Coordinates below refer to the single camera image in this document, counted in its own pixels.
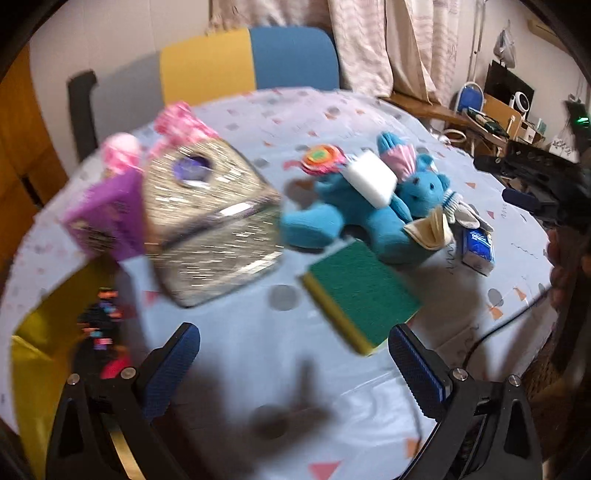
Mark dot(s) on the blue folding chair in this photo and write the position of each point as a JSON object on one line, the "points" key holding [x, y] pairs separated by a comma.
{"points": [[468, 98]]}

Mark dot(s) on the blue tissue packet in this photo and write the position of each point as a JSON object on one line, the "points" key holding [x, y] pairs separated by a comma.
{"points": [[478, 249]]}

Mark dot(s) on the multicolour chair back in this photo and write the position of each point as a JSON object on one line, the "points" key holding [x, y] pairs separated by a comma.
{"points": [[207, 64]]}

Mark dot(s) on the red and black item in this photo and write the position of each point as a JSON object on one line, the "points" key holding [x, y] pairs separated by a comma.
{"points": [[101, 318]]}

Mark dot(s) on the green and yellow sponge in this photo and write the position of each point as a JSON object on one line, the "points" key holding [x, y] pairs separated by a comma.
{"points": [[364, 290]]}

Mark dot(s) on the black rolled mat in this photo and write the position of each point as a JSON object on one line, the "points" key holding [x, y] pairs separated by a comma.
{"points": [[82, 115]]}

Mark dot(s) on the purple cardboard box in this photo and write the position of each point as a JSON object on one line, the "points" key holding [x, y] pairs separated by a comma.
{"points": [[115, 207]]}

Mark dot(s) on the glittery silver tissue box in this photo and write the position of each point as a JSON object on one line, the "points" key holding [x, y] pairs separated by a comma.
{"points": [[207, 249]]}

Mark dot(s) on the red plush item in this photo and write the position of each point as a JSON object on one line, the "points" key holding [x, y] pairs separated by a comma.
{"points": [[115, 369]]}

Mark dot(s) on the wooden side desk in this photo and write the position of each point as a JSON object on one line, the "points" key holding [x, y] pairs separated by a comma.
{"points": [[429, 110]]}

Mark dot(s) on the pink patterned curtain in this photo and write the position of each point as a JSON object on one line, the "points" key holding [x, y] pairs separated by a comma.
{"points": [[369, 46]]}

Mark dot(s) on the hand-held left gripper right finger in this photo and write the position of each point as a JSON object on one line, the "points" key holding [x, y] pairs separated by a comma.
{"points": [[415, 369]]}

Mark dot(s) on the gold tin box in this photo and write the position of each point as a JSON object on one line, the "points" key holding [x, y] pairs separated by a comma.
{"points": [[41, 323]]}

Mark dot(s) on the black monitor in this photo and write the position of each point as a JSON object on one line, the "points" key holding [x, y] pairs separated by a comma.
{"points": [[503, 81]]}

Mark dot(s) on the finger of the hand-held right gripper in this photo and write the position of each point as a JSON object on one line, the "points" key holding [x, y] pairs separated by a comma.
{"points": [[491, 165], [519, 198]]}

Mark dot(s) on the wooden wardrobe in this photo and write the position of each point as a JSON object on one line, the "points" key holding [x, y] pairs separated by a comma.
{"points": [[23, 138]]}

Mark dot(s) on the white desk fan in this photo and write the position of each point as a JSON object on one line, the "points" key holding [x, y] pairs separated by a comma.
{"points": [[521, 102]]}

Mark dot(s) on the person's right hand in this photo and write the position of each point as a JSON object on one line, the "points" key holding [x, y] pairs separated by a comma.
{"points": [[561, 267]]}

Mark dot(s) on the small beige grey plush toy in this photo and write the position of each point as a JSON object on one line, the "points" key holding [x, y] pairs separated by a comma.
{"points": [[429, 230]]}

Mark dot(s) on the blue plush toy with lollipop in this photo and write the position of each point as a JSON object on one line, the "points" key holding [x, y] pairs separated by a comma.
{"points": [[332, 221]]}

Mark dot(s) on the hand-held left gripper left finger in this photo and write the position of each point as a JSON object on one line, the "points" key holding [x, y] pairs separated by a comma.
{"points": [[171, 369]]}

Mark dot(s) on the white hanging item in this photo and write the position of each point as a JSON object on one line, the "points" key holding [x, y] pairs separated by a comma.
{"points": [[505, 46]]}

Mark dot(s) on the pink spotted plush toy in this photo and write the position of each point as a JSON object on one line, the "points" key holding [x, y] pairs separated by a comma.
{"points": [[184, 122]]}

